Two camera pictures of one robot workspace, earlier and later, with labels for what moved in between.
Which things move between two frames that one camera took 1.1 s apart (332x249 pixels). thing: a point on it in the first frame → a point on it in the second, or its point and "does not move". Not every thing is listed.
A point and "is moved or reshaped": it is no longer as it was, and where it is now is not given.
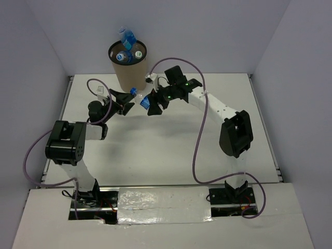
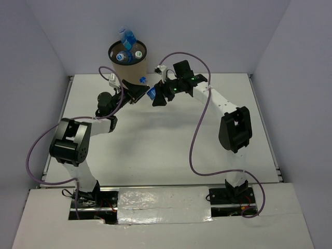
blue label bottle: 125,56 does not move
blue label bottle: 128,38 does not move
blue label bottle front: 140,97 is moved or reshaped
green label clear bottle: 138,54 does not move
